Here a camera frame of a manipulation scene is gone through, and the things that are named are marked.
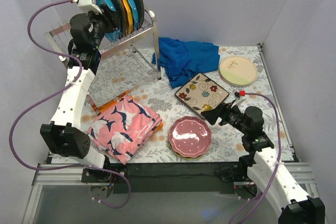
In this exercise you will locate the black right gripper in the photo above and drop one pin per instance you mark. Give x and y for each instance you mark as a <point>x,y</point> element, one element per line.
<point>223,115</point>

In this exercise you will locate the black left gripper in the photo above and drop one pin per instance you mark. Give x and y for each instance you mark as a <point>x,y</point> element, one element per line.
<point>105,20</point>

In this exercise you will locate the blue polka dot plate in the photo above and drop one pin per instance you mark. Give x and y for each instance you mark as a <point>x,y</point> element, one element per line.
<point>107,4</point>

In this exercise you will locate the square floral plate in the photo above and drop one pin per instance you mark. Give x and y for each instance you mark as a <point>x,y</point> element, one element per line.
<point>201,94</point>

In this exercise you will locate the pink polka dot plate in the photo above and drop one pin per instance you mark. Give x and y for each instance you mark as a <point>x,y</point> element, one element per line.
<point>190,136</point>

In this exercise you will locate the cream round plate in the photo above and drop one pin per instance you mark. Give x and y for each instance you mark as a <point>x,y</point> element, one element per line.
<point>238,71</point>

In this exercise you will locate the green polka dot plate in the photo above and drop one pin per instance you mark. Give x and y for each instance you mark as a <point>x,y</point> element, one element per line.
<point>179,155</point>

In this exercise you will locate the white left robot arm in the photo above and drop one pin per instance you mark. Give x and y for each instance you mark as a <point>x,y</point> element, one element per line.
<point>63,135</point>

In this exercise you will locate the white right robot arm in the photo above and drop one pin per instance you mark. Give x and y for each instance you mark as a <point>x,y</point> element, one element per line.
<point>291,203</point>

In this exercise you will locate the steel dish rack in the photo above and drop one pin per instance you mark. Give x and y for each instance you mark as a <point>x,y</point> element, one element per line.
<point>123,66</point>

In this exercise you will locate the yellow plate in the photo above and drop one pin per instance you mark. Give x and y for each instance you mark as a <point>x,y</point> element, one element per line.
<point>128,20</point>

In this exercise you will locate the dark teal round plate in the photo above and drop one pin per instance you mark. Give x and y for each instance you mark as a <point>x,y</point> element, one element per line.
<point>118,4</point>

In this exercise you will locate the floral tablecloth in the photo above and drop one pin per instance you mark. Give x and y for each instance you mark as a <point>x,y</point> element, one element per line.
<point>226,145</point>

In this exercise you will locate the blue cloth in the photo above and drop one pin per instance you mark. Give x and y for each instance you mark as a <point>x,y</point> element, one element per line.
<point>182,60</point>

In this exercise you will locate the pink patterned cloth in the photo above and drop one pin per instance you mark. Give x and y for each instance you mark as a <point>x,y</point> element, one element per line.
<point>124,128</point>

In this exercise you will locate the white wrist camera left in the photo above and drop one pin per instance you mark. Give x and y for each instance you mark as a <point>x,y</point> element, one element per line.
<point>87,6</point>

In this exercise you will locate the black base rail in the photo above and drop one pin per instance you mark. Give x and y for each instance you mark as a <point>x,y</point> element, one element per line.
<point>220,177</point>

